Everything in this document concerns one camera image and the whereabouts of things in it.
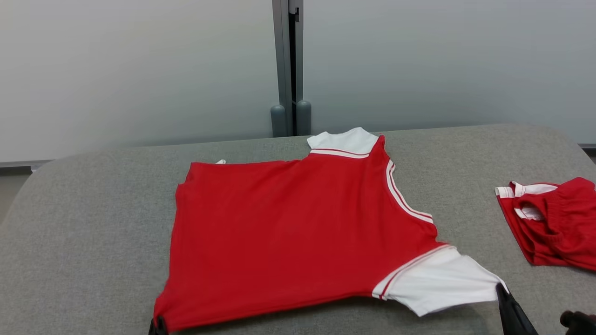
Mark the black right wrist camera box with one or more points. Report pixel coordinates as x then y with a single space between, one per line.
579 323

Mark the grey baseboard strip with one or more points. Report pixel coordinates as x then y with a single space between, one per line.
18 164

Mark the red shorts with white band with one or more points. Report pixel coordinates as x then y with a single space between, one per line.
563 232

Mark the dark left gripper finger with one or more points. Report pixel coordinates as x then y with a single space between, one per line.
158 327

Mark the grey partition post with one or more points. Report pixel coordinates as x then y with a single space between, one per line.
284 46

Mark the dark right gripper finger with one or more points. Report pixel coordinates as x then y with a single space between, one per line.
512 316

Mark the grey cylindrical bumper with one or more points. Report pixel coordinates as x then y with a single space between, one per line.
303 118
278 121

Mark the red white t-shirt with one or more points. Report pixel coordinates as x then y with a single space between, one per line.
288 232

